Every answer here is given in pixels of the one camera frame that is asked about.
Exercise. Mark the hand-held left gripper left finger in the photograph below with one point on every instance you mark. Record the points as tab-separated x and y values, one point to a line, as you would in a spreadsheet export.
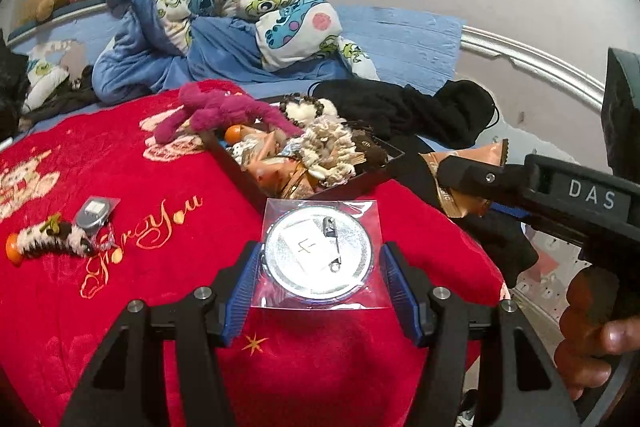
242	292

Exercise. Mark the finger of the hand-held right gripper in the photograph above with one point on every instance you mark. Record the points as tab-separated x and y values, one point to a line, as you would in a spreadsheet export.
475	179

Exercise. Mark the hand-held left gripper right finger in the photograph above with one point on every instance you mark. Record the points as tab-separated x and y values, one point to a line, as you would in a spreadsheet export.
400	292

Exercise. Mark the orange snack packet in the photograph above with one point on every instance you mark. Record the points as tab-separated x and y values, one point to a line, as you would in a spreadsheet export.
487	153
272	167

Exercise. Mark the silver round badge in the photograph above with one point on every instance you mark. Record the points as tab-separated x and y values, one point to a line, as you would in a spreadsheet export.
300	277

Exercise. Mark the black and white cardboard box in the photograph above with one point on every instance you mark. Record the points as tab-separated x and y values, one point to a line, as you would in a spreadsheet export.
370	174

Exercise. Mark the magenta plush toy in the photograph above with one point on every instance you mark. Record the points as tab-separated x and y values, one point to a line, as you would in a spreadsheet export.
210	107

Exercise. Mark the person's right hand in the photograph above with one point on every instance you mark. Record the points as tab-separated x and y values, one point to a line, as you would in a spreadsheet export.
585	332

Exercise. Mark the white pegboard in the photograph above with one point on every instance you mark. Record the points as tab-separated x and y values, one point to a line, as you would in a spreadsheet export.
545	267

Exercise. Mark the red printed blanket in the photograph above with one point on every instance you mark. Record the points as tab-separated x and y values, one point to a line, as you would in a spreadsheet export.
150	307

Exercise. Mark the brown furry ball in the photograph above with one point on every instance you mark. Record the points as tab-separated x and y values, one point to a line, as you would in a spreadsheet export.
375	152

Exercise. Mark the yellow snack packet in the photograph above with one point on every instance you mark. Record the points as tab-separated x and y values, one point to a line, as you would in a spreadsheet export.
300	187

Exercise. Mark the cream lace doily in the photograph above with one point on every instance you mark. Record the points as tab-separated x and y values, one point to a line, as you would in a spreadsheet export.
325	147

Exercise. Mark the tangerine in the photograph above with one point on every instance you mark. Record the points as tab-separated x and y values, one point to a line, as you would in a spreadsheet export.
233	134

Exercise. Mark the small silver packet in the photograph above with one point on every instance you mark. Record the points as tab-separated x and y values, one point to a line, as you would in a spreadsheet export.
95	212

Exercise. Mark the white plush toy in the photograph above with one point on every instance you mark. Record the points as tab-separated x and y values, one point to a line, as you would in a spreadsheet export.
305	111

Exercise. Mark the blue bed sheet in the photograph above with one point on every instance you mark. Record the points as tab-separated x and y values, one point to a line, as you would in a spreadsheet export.
300	77

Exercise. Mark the monster print blanket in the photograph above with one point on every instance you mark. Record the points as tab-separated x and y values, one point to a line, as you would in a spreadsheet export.
295	22

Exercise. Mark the dark clothing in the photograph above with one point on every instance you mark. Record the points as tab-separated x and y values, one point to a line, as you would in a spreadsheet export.
65	97

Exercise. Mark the monster print pillow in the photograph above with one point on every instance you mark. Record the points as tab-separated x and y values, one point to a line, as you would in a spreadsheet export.
45	77

